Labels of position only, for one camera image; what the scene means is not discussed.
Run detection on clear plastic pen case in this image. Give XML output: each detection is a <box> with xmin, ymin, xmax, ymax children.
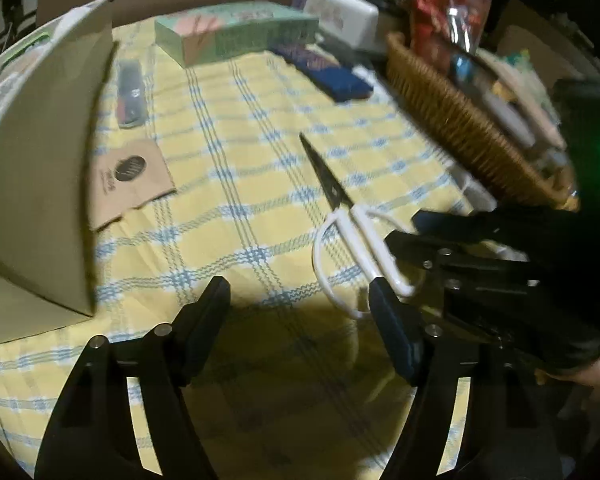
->
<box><xmin>116</xmin><ymin>58</ymin><xmax>148</xmax><ymax>129</ymax></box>

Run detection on brown paper card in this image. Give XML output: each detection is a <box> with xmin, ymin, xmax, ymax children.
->
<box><xmin>87</xmin><ymin>140</ymin><xmax>177</xmax><ymax>231</ymax></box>

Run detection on navy blue packet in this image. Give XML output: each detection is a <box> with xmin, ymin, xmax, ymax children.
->
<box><xmin>270</xmin><ymin>42</ymin><xmax>373</xmax><ymax>106</ymax></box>

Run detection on white plastic box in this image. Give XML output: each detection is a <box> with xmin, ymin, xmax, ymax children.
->
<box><xmin>302</xmin><ymin>0</ymin><xmax>381</xmax><ymax>48</ymax></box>

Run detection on green wafer box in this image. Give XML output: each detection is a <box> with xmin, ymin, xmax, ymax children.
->
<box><xmin>154</xmin><ymin>1</ymin><xmax>321</xmax><ymax>68</ymax></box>

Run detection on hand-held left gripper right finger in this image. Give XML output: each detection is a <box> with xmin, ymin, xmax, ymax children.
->
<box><xmin>369</xmin><ymin>276</ymin><xmax>563</xmax><ymax>480</ymax></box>

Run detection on large beige cardboard box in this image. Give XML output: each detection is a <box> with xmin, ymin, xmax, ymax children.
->
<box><xmin>0</xmin><ymin>0</ymin><xmax>120</xmax><ymax>350</ymax></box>

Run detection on person's right hand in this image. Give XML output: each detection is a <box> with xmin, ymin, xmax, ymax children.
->
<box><xmin>547</xmin><ymin>347</ymin><xmax>600</xmax><ymax>406</ymax></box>

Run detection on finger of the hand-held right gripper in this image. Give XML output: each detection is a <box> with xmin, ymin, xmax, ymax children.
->
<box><xmin>411</xmin><ymin>207</ymin><xmax>581</xmax><ymax>247</ymax></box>
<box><xmin>384</xmin><ymin>230</ymin><xmax>537</xmax><ymax>287</ymax></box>

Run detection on white handled scissors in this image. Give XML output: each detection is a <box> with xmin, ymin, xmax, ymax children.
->
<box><xmin>299</xmin><ymin>132</ymin><xmax>428</xmax><ymax>320</ymax></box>

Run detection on wicker basket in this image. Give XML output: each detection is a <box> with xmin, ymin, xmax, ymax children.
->
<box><xmin>385</xmin><ymin>30</ymin><xmax>581</xmax><ymax>211</ymax></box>

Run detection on yellow checked tablecloth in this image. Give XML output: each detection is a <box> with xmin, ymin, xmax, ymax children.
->
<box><xmin>0</xmin><ymin>10</ymin><xmax>501</xmax><ymax>480</ymax></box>

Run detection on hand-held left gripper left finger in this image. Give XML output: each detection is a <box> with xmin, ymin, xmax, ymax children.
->
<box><xmin>34</xmin><ymin>276</ymin><xmax>231</xmax><ymax>480</ymax></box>

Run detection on red snack bag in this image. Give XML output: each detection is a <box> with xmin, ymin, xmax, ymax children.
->
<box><xmin>412</xmin><ymin>0</ymin><xmax>493</xmax><ymax>56</ymax></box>

